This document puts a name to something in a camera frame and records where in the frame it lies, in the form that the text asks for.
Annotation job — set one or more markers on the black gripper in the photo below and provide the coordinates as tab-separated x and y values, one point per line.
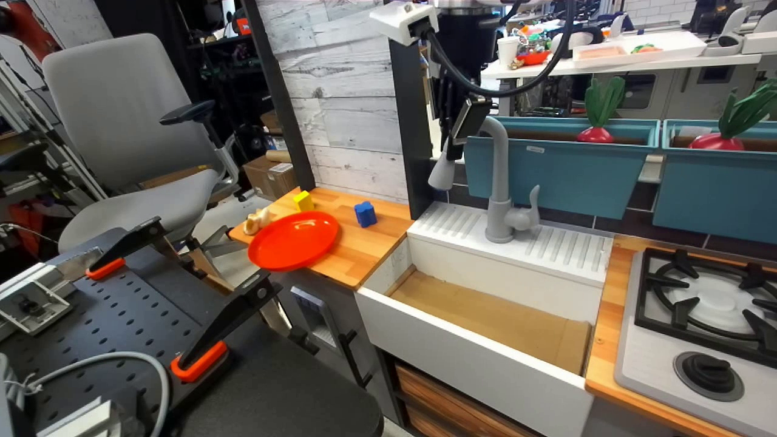
453	86

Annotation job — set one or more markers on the grey toy faucet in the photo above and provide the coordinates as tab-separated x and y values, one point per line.
498	178

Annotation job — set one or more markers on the white cup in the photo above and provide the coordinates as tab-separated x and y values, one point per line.
507	52

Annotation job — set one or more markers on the teal planter bin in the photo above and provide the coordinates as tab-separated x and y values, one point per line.
716	194
558	173

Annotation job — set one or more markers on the white plank backsplash panel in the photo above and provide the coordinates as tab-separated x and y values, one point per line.
348	104

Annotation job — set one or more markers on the blue block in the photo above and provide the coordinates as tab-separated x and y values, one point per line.
365	213

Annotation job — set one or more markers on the red toy radish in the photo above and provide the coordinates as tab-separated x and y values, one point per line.
603	99
743	113

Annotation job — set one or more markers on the yellow block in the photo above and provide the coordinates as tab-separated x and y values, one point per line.
301	199

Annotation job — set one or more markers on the white background shelf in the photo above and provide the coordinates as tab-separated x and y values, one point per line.
631	61

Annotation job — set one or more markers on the small brown cardboard box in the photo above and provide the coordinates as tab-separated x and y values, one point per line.
270	176

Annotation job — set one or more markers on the red round plate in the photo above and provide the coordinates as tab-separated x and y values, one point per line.
292	240

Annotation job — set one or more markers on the white toy sink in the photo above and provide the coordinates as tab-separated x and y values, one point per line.
485	373

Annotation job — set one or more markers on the wooden countertop around stove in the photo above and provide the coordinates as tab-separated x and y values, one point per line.
603	341

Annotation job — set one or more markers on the large open cardboard box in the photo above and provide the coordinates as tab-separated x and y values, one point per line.
221	258

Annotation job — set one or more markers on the wooden drawers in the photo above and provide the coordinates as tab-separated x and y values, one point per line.
444	404

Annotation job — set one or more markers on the grey toy stove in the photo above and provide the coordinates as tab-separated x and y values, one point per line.
646	365

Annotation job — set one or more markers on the grey office chair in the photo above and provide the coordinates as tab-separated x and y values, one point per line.
121	121

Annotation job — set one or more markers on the black perforated table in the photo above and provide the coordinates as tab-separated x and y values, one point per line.
121	323

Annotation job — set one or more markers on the black backsplash frame post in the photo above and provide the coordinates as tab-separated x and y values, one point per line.
409	154

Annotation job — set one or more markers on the white square mount plate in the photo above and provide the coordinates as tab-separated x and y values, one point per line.
31	306

